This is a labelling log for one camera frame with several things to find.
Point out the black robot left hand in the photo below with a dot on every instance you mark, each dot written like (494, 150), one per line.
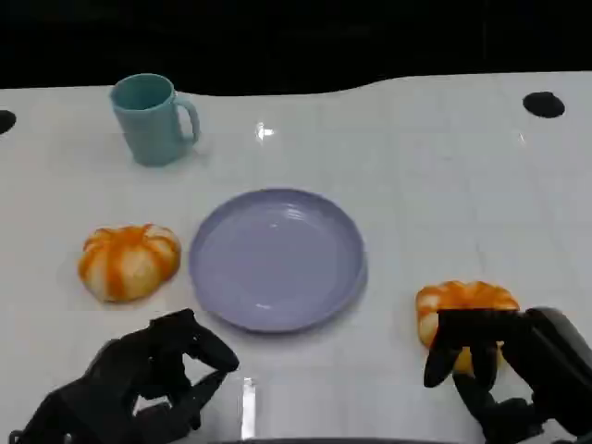
(120, 379)

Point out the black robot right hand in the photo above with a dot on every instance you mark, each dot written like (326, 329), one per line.
(550, 351)

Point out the orange white toy bread roll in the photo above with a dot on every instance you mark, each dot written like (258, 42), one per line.
(125, 263)
(462, 296)

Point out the lilac plate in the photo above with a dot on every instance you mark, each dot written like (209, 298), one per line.
(277, 259)

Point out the black robot torso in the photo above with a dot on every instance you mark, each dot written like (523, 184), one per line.
(361, 441)

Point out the pale green mug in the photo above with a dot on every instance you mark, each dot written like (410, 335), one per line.
(148, 134)

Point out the black round table grommet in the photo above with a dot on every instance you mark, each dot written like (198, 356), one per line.
(543, 104)
(5, 122)

